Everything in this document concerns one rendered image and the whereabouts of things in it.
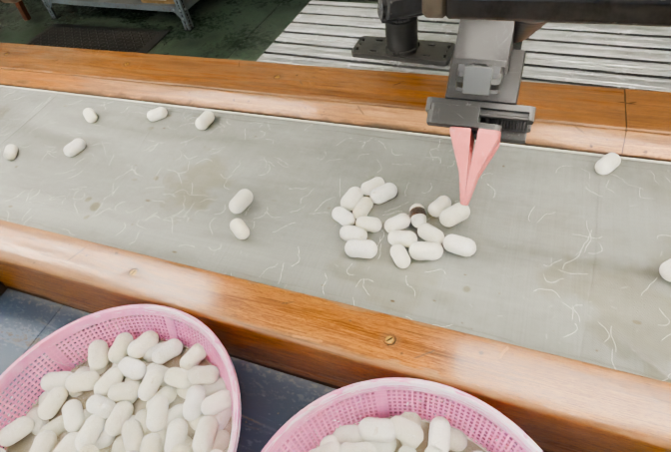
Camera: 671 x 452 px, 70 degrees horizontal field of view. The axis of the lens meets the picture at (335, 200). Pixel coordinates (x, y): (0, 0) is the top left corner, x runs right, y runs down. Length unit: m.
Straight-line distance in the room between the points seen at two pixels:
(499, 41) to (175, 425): 0.44
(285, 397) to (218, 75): 0.54
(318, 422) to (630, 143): 0.50
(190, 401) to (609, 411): 0.37
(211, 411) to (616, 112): 0.60
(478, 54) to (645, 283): 0.29
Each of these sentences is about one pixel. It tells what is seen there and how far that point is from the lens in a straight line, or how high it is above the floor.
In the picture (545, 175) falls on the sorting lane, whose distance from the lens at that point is 0.66.
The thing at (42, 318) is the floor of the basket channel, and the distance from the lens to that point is 0.76.
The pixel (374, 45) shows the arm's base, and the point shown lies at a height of 0.68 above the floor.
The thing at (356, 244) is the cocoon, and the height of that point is 0.76.
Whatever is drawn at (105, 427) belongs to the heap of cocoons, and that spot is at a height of 0.74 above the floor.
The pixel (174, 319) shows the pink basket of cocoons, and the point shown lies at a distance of 0.55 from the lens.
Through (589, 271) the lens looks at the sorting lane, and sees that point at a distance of 0.57.
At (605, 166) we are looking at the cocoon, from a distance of 0.66.
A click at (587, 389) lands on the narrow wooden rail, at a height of 0.76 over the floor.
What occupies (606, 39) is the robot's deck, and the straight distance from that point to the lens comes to 1.08.
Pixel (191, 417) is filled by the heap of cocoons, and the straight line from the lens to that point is 0.52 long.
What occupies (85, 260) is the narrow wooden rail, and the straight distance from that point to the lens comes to 0.65.
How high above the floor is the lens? 1.19
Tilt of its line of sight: 46 degrees down
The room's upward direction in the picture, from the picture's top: 11 degrees counter-clockwise
